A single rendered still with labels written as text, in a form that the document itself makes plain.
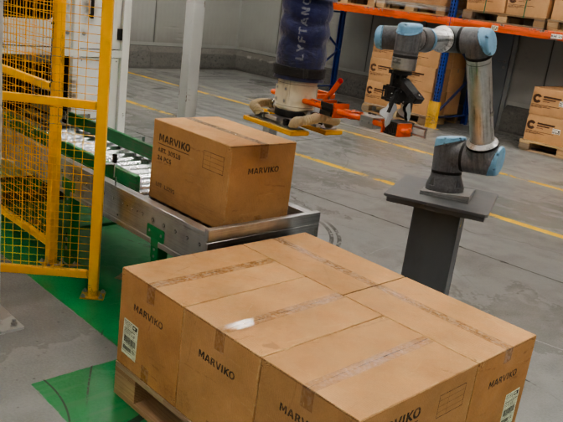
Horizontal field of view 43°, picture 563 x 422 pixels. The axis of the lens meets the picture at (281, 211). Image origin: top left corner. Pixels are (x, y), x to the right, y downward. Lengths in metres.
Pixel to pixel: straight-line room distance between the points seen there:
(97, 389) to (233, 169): 1.08
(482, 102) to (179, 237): 1.50
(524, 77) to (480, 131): 8.31
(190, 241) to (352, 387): 1.29
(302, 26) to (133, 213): 1.24
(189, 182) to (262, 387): 1.39
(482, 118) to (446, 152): 0.28
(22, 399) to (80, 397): 0.21
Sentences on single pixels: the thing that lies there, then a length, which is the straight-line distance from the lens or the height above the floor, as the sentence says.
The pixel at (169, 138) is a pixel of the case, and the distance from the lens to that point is 3.48.
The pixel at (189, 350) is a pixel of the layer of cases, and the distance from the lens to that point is 2.51.
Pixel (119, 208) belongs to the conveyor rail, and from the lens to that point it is 3.63.
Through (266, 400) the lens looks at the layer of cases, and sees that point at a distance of 2.25.
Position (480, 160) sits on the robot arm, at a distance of 3.51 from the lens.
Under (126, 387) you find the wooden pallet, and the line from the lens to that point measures 2.92.
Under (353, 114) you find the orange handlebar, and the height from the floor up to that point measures 1.20.
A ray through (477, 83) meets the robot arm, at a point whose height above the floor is 1.34.
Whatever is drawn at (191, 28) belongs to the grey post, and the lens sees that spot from 6.31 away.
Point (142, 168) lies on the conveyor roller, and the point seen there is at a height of 0.53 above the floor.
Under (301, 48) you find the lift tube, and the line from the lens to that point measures 2.98.
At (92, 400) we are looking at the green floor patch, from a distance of 2.97.
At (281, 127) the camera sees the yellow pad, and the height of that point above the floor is 1.08.
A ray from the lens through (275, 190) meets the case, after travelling 3.36.
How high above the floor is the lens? 1.60
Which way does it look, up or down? 17 degrees down
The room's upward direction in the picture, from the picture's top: 7 degrees clockwise
